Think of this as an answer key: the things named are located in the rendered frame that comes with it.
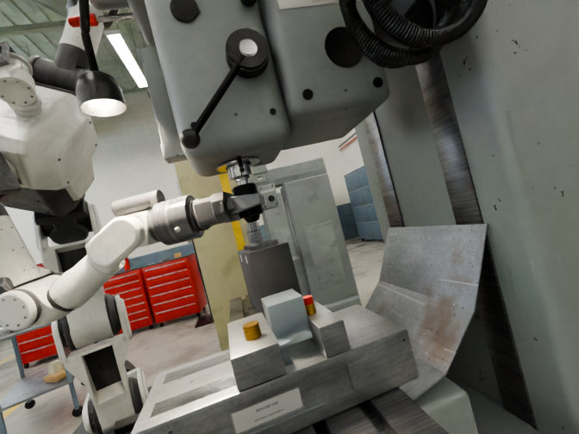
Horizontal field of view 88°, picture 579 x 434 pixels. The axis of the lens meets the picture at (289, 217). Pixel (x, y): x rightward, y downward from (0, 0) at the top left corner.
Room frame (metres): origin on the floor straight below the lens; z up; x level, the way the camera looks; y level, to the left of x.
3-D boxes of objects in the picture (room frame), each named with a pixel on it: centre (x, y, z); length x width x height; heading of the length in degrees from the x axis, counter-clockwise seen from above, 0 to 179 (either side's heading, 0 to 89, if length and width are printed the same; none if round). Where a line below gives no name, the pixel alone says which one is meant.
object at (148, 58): (0.56, 0.18, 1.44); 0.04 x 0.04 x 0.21; 11
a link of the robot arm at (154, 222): (0.61, 0.28, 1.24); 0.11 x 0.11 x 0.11; 86
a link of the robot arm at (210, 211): (0.59, 0.16, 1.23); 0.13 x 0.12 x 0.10; 176
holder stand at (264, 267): (0.94, 0.11, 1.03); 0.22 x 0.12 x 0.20; 19
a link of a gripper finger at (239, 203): (0.55, 0.07, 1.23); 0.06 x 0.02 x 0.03; 86
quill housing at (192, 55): (0.59, 0.07, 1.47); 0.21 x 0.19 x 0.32; 11
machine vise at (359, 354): (0.43, 0.07, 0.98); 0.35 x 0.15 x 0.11; 104
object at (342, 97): (0.62, -0.12, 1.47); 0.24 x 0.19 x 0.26; 11
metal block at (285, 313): (0.44, 0.04, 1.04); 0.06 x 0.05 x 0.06; 14
